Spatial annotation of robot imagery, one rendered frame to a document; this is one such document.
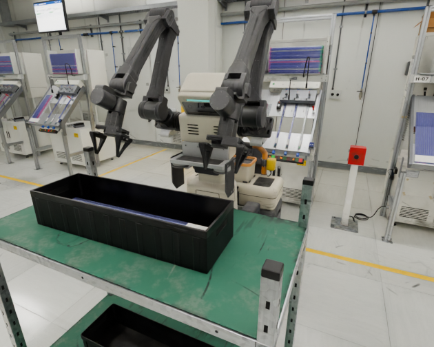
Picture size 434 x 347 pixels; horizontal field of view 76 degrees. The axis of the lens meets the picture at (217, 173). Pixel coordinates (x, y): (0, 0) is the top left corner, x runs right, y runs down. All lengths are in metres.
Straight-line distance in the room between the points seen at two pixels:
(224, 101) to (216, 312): 0.50
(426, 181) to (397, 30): 2.18
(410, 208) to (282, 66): 1.80
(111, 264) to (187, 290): 0.21
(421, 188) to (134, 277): 2.72
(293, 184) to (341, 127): 1.73
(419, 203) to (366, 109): 1.83
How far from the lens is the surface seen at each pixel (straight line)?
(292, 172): 3.02
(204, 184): 1.30
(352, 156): 2.73
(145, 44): 1.19
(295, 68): 3.01
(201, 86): 1.15
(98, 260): 0.77
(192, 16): 4.59
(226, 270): 0.69
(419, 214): 3.16
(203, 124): 1.20
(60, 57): 4.84
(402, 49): 4.51
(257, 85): 1.06
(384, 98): 4.51
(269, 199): 1.49
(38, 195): 0.95
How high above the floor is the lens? 1.38
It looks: 20 degrees down
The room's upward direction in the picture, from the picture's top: straight up
